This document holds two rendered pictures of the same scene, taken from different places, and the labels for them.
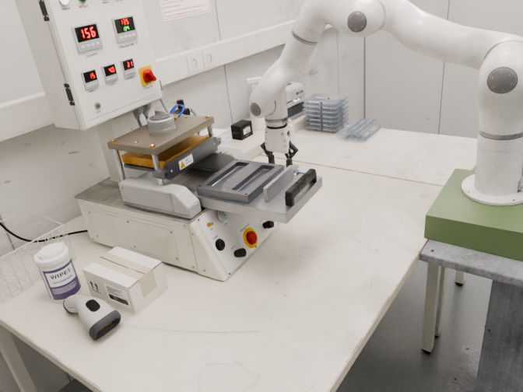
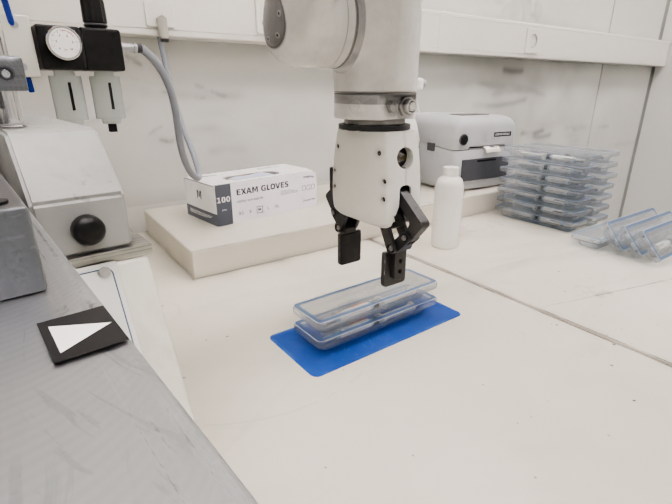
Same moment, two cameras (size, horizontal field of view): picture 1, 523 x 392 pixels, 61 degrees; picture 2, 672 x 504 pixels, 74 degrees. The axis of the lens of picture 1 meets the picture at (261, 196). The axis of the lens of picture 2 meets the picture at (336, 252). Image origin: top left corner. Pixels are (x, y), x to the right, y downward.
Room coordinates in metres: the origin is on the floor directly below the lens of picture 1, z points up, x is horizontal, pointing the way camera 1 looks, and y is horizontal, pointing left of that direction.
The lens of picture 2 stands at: (1.09, -0.19, 1.02)
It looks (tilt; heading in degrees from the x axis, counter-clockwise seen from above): 20 degrees down; 17
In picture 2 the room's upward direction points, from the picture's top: straight up
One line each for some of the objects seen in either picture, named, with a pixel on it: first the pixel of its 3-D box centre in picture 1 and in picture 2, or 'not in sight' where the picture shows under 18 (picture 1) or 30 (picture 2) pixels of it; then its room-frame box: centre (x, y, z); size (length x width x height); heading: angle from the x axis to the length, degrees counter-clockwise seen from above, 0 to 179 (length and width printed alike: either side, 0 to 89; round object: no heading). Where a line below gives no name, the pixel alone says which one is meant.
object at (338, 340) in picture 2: not in sight; (369, 317); (1.56, -0.09, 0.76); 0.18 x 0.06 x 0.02; 143
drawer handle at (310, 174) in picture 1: (301, 186); not in sight; (1.03, -0.11, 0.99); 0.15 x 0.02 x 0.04; 147
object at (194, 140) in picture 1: (167, 141); not in sight; (1.28, 0.26, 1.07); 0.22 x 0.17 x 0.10; 147
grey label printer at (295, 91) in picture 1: (277, 100); (452, 148); (2.28, -0.14, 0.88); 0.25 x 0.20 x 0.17; 45
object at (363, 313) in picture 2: not in sight; (369, 300); (1.56, -0.09, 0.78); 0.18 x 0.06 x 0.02; 143
